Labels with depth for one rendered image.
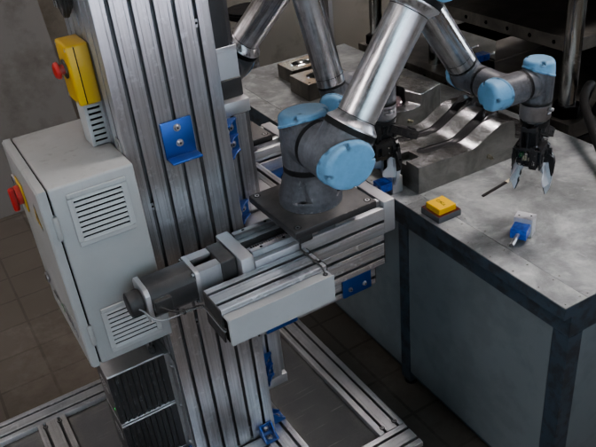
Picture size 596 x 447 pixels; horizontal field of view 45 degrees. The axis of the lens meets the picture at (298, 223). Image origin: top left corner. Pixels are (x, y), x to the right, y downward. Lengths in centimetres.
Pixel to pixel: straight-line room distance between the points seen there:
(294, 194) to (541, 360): 80
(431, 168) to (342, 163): 74
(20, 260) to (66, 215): 226
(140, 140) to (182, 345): 58
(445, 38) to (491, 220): 58
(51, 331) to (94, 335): 154
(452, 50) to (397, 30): 30
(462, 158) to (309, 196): 74
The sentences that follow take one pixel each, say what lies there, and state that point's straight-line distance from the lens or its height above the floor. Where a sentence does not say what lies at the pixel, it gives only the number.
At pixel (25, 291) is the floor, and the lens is 356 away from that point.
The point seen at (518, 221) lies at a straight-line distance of 198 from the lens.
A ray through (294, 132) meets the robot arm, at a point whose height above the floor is 124.
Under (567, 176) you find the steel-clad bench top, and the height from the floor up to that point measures 80.
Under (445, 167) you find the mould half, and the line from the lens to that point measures 220.
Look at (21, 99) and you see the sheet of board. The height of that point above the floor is 55.
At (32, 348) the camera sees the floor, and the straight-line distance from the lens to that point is 320.
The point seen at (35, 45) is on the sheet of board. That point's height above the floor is 80.
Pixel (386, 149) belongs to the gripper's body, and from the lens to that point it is 209.
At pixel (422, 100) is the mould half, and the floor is 88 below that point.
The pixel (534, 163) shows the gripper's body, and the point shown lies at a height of 103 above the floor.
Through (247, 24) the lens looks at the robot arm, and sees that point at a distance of 206.
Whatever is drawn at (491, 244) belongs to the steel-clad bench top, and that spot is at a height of 80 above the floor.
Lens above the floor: 188
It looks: 31 degrees down
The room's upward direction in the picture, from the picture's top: 6 degrees counter-clockwise
